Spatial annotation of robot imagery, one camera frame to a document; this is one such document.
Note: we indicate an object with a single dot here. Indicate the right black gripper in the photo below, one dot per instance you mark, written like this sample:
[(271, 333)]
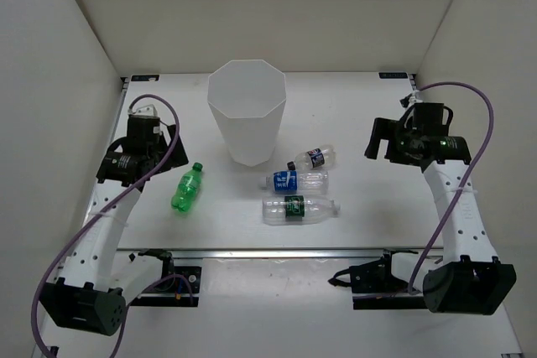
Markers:
[(389, 130)]

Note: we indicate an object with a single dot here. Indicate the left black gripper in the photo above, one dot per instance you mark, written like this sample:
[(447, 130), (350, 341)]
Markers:
[(178, 158)]

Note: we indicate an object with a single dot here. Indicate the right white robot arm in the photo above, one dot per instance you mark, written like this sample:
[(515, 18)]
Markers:
[(470, 278)]

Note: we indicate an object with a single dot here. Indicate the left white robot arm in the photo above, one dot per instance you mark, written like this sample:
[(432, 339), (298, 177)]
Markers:
[(88, 295)]

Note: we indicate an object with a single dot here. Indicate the white octagonal plastic bin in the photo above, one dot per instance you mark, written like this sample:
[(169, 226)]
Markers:
[(247, 99)]

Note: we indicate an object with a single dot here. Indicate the small pepsi label bottle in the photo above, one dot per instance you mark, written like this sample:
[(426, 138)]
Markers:
[(323, 157)]

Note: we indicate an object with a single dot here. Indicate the green plastic bottle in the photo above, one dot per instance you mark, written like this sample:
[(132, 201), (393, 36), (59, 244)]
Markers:
[(187, 189)]

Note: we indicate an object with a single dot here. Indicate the clear bottle blue label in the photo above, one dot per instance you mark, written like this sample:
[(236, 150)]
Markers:
[(292, 182)]

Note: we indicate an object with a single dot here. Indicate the clear bottle green label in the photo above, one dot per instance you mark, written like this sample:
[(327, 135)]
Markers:
[(298, 210)]

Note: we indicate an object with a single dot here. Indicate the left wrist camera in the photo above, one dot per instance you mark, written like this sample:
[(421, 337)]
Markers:
[(146, 113)]

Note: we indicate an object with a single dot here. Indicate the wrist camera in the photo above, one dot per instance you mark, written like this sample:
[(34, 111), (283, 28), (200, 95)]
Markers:
[(428, 115), (146, 113)]

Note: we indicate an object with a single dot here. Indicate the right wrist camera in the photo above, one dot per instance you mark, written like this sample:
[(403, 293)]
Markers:
[(428, 115)]

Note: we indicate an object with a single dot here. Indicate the aluminium table edge rail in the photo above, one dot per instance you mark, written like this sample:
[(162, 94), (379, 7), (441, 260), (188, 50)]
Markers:
[(279, 254)]

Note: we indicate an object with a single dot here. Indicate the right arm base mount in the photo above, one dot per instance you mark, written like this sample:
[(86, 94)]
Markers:
[(391, 283)]

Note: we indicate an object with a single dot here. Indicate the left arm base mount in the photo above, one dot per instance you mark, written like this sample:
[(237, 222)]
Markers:
[(175, 283)]

